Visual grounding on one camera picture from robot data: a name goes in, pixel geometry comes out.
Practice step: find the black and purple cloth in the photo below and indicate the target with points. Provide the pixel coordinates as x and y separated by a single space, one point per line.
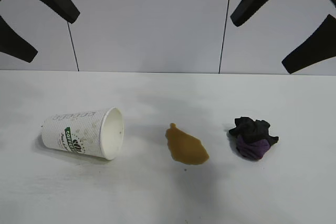
252 140

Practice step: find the brown spilled coffee puddle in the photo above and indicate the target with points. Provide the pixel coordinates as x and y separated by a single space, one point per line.
186 146

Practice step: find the white paper coffee cup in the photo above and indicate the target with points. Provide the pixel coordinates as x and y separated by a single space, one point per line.
86 134

